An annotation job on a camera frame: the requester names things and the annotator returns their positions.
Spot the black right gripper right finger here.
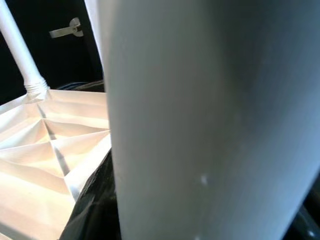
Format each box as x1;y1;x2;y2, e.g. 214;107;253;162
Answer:
287;172;320;240

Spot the metal door handle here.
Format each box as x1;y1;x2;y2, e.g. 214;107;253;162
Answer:
48;17;83;39

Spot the white plastic table top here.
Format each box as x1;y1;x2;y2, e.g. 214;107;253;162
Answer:
0;88;112;240

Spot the white tapered plastic table leg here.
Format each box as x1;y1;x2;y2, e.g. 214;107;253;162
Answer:
0;0;51;102
98;0;320;240

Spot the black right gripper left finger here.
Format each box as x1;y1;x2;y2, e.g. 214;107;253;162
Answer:
59;149;121;240

